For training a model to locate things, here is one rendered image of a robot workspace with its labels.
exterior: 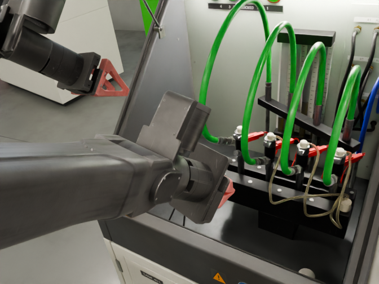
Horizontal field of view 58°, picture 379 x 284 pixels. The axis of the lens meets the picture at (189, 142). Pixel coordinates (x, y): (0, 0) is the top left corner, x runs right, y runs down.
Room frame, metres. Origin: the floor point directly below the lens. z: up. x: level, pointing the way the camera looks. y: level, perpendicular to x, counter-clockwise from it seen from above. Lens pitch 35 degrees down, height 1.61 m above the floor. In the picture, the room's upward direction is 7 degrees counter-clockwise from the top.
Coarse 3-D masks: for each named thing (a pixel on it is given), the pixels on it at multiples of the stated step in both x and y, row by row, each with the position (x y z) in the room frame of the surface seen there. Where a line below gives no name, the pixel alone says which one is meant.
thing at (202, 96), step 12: (240, 0) 0.74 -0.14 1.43; (252, 0) 0.77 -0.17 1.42; (264, 12) 0.83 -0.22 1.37; (228, 24) 0.67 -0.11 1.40; (264, 24) 0.85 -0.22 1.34; (216, 36) 0.65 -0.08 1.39; (216, 48) 0.63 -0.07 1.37; (204, 72) 0.60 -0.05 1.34; (204, 84) 0.59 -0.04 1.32; (204, 96) 0.58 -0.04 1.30; (204, 132) 0.58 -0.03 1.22
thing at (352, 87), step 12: (360, 72) 0.61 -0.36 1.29; (348, 84) 0.54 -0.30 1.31; (348, 96) 0.52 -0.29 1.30; (336, 120) 0.49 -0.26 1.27; (348, 120) 0.64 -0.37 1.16; (336, 132) 0.48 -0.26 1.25; (348, 132) 0.64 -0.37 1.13; (336, 144) 0.47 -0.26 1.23; (324, 168) 0.46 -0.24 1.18; (324, 180) 0.46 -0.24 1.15; (336, 180) 0.53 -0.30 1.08
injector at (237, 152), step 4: (236, 132) 0.72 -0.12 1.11; (240, 136) 0.71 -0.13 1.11; (236, 140) 0.71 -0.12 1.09; (240, 140) 0.71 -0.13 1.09; (236, 144) 0.71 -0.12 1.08; (240, 144) 0.71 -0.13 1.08; (236, 148) 0.71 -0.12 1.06; (240, 148) 0.71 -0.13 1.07; (236, 152) 0.69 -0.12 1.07; (240, 152) 0.70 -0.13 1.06; (240, 156) 0.71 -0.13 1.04; (240, 160) 0.71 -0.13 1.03; (240, 164) 0.71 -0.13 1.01; (240, 168) 0.71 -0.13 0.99; (240, 172) 0.71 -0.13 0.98; (244, 172) 0.72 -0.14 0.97
